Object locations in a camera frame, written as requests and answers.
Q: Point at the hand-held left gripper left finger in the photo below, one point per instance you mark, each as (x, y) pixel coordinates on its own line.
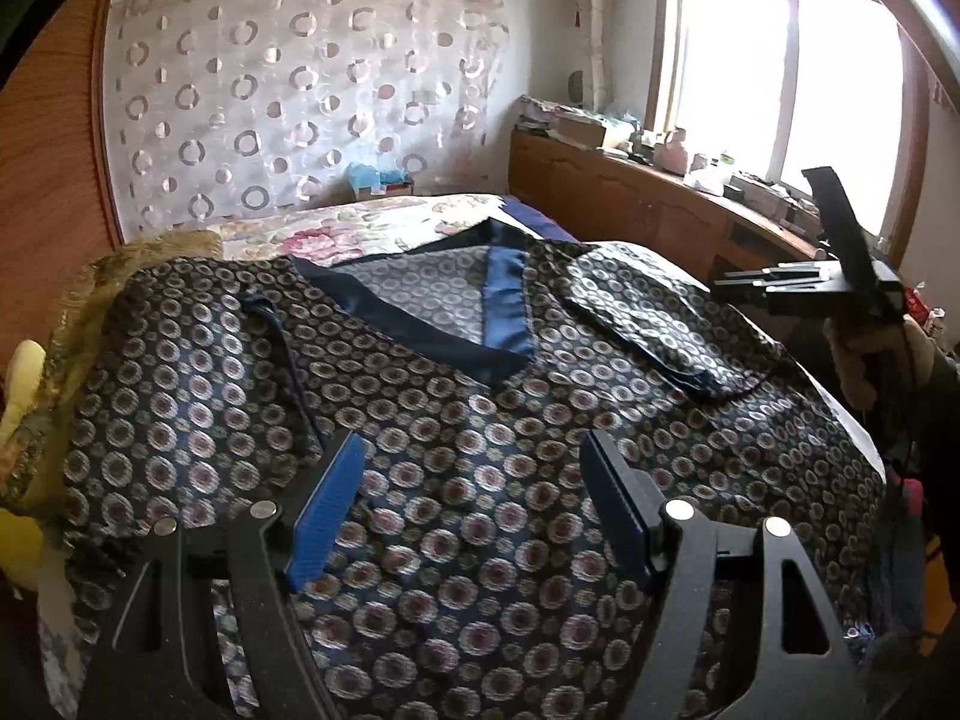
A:
(326, 510)

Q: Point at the cardboard box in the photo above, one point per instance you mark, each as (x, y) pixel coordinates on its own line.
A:
(581, 131)

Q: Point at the yellow pillow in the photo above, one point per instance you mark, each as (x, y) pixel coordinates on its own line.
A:
(19, 405)

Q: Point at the wooden cabinet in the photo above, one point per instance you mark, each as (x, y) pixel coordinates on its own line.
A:
(622, 195)

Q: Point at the pink floral bedsheet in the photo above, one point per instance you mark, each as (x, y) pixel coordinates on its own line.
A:
(360, 229)

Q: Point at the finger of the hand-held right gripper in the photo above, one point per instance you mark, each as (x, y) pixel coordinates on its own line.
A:
(795, 268)
(757, 285)

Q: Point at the circle-patterned sheer curtain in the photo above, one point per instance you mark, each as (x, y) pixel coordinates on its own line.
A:
(300, 90)

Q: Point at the white plastic bag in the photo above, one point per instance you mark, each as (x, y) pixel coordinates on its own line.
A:
(706, 180)

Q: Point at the navy circle-patterned garment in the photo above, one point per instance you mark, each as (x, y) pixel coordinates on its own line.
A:
(465, 427)

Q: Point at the person's right hand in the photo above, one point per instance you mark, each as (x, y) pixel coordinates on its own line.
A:
(855, 367)

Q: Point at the pink bottle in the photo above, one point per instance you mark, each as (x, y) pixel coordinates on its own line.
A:
(675, 150)

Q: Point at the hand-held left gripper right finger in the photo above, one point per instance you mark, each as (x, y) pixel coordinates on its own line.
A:
(611, 502)

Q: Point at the navy blanket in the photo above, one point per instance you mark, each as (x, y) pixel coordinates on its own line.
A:
(540, 221)

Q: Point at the blue tissue packet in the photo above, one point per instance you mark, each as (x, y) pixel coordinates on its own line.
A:
(375, 180)

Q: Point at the stack of papers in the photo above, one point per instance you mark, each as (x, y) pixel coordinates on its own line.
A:
(540, 112)

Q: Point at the white lace window curtain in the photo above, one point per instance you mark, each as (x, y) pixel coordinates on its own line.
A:
(596, 22)

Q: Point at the wooden headboard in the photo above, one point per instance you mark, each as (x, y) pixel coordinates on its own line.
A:
(52, 202)

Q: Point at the blue floral white sheet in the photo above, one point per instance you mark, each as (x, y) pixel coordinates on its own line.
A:
(60, 660)

